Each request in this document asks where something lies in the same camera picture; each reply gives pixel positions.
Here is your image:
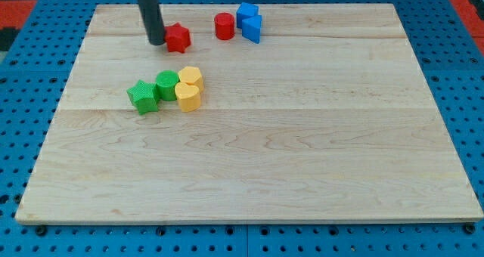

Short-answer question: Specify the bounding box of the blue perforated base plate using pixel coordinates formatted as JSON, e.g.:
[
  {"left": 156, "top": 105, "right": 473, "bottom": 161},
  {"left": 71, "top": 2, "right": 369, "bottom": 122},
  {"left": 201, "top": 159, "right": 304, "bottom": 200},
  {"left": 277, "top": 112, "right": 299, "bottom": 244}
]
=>
[{"left": 1, "top": 0, "right": 483, "bottom": 256}]

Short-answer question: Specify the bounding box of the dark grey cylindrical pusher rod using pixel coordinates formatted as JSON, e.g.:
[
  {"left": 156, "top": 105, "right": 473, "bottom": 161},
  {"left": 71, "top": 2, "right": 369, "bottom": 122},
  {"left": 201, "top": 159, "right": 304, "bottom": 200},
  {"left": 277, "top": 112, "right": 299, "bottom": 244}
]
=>
[{"left": 137, "top": 0, "right": 165, "bottom": 46}]

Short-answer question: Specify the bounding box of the yellow heart block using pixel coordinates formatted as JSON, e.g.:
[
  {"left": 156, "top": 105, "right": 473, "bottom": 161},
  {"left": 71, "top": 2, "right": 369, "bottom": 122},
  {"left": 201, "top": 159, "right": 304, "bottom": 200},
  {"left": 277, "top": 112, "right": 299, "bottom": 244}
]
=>
[{"left": 175, "top": 82, "right": 201, "bottom": 112}]

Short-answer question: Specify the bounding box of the red cylinder block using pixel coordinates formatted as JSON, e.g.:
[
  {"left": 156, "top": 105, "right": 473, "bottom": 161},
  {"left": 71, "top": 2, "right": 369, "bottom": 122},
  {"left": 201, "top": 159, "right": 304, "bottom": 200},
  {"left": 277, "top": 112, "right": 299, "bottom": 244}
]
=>
[{"left": 214, "top": 12, "right": 235, "bottom": 40}]

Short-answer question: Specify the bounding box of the green cylinder block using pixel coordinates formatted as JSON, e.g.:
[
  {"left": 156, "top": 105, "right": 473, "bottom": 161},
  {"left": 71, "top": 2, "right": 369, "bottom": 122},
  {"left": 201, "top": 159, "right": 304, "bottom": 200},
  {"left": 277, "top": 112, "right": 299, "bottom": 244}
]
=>
[{"left": 155, "top": 70, "right": 179, "bottom": 101}]

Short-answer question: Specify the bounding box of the light wooden board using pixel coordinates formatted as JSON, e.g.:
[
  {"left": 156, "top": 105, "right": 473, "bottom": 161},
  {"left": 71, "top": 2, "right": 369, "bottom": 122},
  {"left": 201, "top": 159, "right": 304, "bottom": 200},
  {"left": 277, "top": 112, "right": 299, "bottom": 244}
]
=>
[{"left": 15, "top": 4, "right": 483, "bottom": 225}]

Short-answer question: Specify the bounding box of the blue triangular prism block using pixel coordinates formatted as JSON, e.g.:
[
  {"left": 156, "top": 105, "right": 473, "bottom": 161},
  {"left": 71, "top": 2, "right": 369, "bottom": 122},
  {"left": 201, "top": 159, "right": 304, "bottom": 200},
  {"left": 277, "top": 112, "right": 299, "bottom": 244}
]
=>
[{"left": 242, "top": 15, "right": 262, "bottom": 44}]

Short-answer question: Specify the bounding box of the blue cube block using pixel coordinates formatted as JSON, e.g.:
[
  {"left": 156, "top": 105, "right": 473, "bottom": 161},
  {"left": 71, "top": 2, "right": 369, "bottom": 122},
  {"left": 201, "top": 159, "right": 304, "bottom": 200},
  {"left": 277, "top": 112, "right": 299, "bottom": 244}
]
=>
[{"left": 236, "top": 2, "right": 259, "bottom": 29}]

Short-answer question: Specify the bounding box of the green star block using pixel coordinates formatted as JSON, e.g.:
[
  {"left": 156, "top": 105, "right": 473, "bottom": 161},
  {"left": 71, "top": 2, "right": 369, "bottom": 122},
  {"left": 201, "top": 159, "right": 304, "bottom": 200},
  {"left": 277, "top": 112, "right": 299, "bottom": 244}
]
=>
[{"left": 126, "top": 80, "right": 160, "bottom": 115}]

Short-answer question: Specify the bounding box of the yellow hexagon block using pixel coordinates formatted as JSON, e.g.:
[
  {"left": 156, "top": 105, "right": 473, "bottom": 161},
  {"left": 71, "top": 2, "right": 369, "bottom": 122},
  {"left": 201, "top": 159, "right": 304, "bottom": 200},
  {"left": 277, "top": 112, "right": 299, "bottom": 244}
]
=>
[{"left": 178, "top": 66, "right": 204, "bottom": 92}]

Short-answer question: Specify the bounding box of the red star block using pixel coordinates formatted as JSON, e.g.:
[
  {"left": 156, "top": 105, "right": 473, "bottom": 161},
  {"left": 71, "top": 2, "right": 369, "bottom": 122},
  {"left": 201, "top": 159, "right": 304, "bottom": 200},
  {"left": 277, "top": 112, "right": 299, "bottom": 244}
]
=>
[{"left": 165, "top": 23, "right": 191, "bottom": 54}]

